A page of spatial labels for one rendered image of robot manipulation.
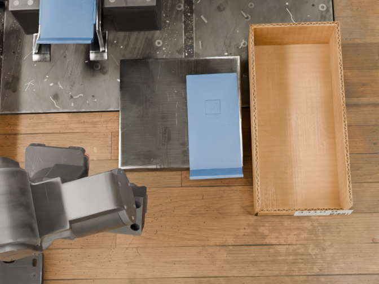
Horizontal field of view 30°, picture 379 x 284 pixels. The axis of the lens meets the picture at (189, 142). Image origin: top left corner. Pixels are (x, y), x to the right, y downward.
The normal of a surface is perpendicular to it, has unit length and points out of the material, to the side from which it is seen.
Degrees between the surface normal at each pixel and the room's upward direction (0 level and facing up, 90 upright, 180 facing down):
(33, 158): 29
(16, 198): 46
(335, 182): 0
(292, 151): 0
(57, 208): 8
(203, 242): 0
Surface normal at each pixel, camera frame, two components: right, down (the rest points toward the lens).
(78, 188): -0.18, -0.22
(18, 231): 0.59, -0.34
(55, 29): 0.03, -0.25
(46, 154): -0.05, 0.25
